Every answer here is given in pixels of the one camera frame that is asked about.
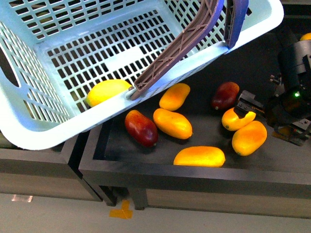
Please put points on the yellow mango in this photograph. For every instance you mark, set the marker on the yellow mango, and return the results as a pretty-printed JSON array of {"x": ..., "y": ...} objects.
[{"x": 232, "y": 122}]

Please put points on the brown basket handle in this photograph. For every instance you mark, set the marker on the brown basket handle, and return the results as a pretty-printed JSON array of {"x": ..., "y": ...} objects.
[
  {"x": 205, "y": 19},
  {"x": 235, "y": 21}
]

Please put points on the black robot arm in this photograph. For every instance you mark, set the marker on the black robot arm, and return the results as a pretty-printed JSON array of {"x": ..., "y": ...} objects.
[{"x": 288, "y": 110}]

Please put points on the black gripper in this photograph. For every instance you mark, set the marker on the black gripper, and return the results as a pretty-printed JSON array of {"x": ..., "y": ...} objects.
[{"x": 246, "y": 103}]

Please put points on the orange floor tape marker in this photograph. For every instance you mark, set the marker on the orange floor tape marker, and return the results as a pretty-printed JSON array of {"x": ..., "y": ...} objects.
[{"x": 124, "y": 212}]

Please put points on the orange mango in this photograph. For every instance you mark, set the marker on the orange mango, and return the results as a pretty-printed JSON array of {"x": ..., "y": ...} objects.
[
  {"x": 174, "y": 97},
  {"x": 172, "y": 123},
  {"x": 205, "y": 156},
  {"x": 249, "y": 138}
]

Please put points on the dark red mango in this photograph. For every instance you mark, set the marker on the dark red mango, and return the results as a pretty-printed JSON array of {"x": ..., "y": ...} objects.
[
  {"x": 225, "y": 96},
  {"x": 141, "y": 128}
]

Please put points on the light blue plastic basket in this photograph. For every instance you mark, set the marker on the light blue plastic basket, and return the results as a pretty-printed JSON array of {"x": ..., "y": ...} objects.
[{"x": 52, "y": 52}]

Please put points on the black fruit display tray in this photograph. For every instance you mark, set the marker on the black fruit display tray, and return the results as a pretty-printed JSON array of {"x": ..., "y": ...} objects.
[{"x": 275, "y": 180}]

